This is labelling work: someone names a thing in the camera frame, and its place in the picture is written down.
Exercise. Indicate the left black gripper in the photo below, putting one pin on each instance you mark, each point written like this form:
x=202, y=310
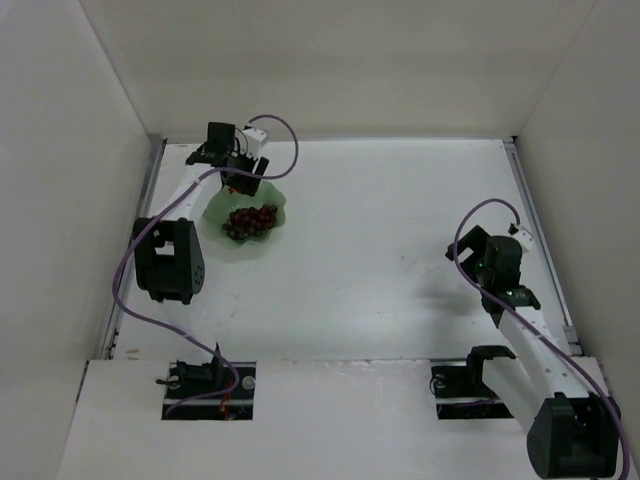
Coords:
x=242, y=180

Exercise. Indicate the green wavy fruit bowl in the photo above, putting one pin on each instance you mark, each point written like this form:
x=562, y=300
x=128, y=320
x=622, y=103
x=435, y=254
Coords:
x=223, y=203

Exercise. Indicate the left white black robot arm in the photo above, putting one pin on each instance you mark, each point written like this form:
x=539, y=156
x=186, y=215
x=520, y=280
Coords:
x=169, y=263

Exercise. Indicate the dark red fake grapes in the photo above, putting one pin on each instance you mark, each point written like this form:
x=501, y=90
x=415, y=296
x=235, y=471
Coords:
x=248, y=223

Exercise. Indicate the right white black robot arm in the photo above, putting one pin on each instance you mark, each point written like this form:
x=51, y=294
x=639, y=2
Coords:
x=570, y=429

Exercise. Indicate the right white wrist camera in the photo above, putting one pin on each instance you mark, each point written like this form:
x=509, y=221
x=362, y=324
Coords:
x=522, y=235

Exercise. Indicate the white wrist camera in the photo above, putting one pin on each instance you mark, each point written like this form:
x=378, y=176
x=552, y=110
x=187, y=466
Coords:
x=252, y=140
x=522, y=235

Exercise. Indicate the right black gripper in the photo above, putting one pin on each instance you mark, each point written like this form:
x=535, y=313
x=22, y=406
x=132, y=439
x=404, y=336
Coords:
x=465, y=245

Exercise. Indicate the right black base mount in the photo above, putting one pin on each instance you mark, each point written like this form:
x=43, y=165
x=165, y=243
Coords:
x=458, y=397

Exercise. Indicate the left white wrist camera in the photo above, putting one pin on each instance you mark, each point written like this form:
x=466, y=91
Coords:
x=252, y=140

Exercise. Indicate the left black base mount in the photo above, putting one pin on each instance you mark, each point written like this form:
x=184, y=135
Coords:
x=210, y=391

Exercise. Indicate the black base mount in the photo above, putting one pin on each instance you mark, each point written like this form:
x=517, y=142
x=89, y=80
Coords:
x=458, y=397
x=210, y=391

